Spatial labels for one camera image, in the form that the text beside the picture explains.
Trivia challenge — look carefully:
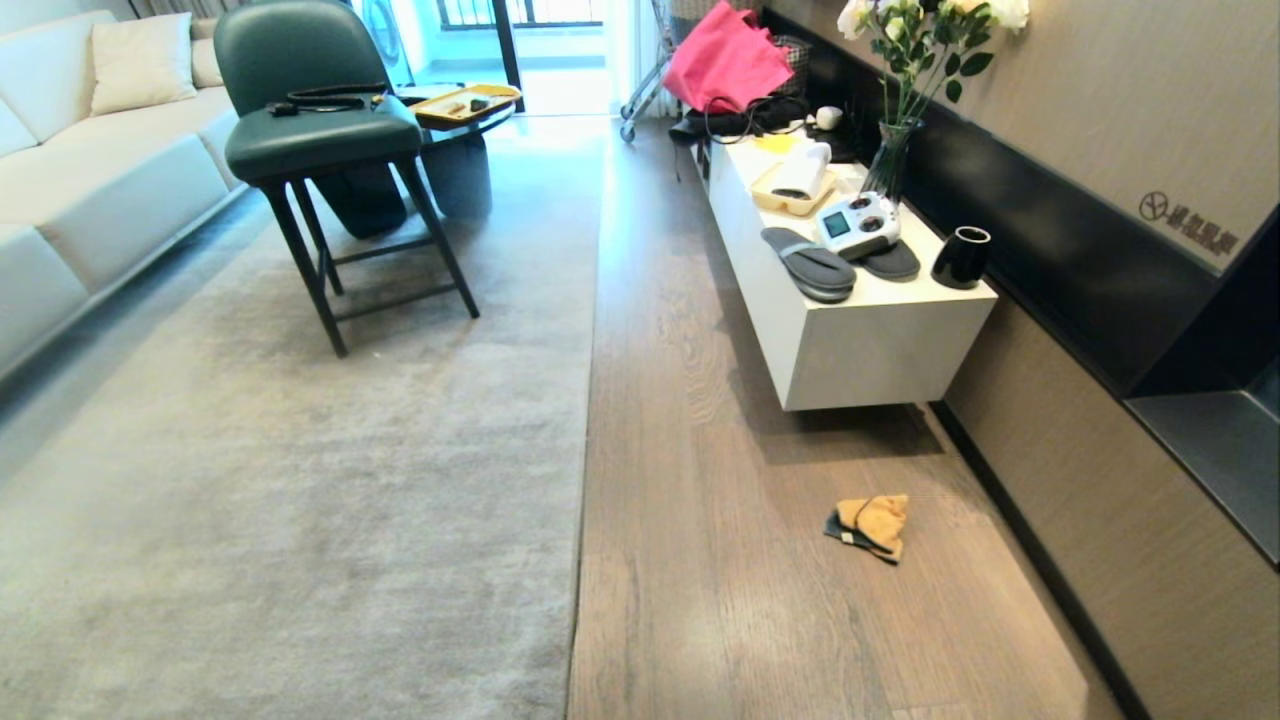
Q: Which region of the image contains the yellow and grey cloth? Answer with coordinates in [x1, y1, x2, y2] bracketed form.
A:
[824, 494, 910, 565]

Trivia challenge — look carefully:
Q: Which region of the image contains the grey rug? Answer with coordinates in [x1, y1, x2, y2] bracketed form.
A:
[0, 117, 613, 720]

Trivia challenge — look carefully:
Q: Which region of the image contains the grey slipper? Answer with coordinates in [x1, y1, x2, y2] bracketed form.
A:
[760, 227, 858, 304]
[856, 239, 922, 283]

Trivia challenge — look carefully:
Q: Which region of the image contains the white floating cabinet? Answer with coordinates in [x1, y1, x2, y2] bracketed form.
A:
[699, 134, 999, 412]

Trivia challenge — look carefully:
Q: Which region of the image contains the white handheld device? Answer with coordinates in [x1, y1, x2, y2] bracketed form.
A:
[770, 142, 834, 201]

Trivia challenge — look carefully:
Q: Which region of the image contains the white remote controller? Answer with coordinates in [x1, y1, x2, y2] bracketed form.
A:
[815, 192, 902, 261]

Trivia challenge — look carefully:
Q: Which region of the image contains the black bag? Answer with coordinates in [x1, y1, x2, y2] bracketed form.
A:
[670, 95, 813, 144]

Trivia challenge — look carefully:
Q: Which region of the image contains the round dark coffee table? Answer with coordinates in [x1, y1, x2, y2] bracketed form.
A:
[312, 82, 519, 240]

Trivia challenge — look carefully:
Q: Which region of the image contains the metal trolley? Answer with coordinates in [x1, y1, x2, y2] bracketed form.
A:
[619, 0, 691, 144]

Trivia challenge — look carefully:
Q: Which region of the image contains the pink bag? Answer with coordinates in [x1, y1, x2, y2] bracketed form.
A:
[662, 0, 795, 115]

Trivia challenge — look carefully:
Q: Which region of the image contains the yellow tray with items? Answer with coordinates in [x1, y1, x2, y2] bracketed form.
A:
[410, 84, 523, 132]

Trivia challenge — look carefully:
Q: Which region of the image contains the glass vase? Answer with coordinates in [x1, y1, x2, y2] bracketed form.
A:
[862, 118, 925, 204]

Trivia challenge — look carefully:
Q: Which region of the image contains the black cup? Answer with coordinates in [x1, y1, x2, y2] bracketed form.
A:
[931, 226, 992, 291]

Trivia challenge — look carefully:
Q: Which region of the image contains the green upholstered chair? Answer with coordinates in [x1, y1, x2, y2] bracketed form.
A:
[213, 0, 481, 359]

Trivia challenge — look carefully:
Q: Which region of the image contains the white rose bouquet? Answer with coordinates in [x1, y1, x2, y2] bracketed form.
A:
[837, 0, 1031, 127]

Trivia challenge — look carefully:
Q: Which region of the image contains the cream sofa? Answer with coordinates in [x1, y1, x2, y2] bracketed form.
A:
[0, 10, 247, 377]

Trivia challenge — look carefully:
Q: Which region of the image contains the cream cushion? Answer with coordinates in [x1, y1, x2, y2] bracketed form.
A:
[89, 12, 199, 118]

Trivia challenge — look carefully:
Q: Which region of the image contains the black cable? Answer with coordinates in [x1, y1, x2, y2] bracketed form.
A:
[266, 83, 391, 118]

